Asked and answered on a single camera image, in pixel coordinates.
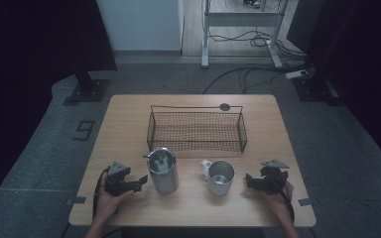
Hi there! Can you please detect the white metal desk frame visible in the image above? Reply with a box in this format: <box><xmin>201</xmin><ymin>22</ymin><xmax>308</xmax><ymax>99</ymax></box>
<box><xmin>200</xmin><ymin>0</ymin><xmax>291</xmax><ymax>69</ymax></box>

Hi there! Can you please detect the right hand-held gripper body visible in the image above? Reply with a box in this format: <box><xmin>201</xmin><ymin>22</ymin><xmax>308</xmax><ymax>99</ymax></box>
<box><xmin>259</xmin><ymin>159</ymin><xmax>291</xmax><ymax>194</ymax></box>

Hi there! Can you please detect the hand-held gripper cable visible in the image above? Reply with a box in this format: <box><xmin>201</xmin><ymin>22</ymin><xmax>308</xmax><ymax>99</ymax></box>
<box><xmin>266</xmin><ymin>173</ymin><xmax>296</xmax><ymax>222</ymax></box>
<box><xmin>92</xmin><ymin>167</ymin><xmax>111</xmax><ymax>220</ymax></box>

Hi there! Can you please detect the tangle of black cables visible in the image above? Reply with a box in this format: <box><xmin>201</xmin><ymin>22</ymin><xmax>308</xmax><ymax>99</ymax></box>
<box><xmin>207</xmin><ymin>28</ymin><xmax>308</xmax><ymax>61</ymax></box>

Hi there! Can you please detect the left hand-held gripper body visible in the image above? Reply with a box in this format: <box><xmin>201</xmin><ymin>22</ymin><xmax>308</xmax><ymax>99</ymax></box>
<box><xmin>104</xmin><ymin>160</ymin><xmax>137</xmax><ymax>196</ymax></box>

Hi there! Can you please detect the tall stainless steel tumbler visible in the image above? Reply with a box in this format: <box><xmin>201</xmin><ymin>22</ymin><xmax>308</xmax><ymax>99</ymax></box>
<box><xmin>142</xmin><ymin>147</ymin><xmax>181</xmax><ymax>195</ymax></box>

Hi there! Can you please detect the right hand-held gripper cable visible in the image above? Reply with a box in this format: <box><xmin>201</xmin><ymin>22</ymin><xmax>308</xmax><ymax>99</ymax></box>
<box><xmin>266</xmin><ymin>173</ymin><xmax>296</xmax><ymax>222</ymax></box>

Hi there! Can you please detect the black wire mesh basket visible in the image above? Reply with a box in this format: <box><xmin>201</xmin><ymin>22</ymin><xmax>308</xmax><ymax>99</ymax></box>
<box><xmin>146</xmin><ymin>104</ymin><xmax>248</xmax><ymax>154</ymax></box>

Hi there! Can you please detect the black floor cable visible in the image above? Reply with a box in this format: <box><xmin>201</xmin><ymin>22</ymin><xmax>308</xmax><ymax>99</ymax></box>
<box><xmin>201</xmin><ymin>63</ymin><xmax>314</xmax><ymax>95</ymax></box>

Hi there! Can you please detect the white mug with steel inside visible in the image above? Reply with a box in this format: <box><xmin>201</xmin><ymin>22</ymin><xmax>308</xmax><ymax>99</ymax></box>
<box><xmin>200</xmin><ymin>159</ymin><xmax>236</xmax><ymax>196</ymax></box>

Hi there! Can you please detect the white wall panel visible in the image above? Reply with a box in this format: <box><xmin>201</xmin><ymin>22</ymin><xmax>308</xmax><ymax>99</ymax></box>
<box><xmin>95</xmin><ymin>0</ymin><xmax>185</xmax><ymax>53</ymax></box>

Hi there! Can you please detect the black stand base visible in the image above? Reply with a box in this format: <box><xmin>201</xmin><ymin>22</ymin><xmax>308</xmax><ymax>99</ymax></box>
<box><xmin>292</xmin><ymin>72</ymin><xmax>345</xmax><ymax>107</ymax></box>
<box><xmin>67</xmin><ymin>69</ymin><xmax>111</xmax><ymax>104</ymax></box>

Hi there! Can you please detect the left hand-held gripper cable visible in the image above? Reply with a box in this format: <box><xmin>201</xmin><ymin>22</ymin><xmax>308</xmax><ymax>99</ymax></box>
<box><xmin>92</xmin><ymin>167</ymin><xmax>111</xmax><ymax>220</ymax></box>

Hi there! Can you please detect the person's right hand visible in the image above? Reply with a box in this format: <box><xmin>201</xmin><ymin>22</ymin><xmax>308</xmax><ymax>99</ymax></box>
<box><xmin>261</xmin><ymin>180</ymin><xmax>295</xmax><ymax>222</ymax></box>

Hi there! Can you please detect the white power strip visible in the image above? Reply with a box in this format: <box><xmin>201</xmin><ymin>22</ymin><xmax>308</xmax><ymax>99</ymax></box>
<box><xmin>285</xmin><ymin>68</ymin><xmax>310</xmax><ymax>80</ymax></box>

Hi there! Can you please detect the person's left hand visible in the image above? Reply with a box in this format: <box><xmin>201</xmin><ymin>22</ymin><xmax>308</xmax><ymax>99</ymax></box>
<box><xmin>94</xmin><ymin>178</ymin><xmax>135</xmax><ymax>220</ymax></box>

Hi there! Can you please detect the black curtain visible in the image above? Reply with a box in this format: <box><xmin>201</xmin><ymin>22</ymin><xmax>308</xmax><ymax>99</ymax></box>
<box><xmin>0</xmin><ymin>0</ymin><xmax>119</xmax><ymax>220</ymax></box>
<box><xmin>286</xmin><ymin>0</ymin><xmax>381</xmax><ymax>175</ymax></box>

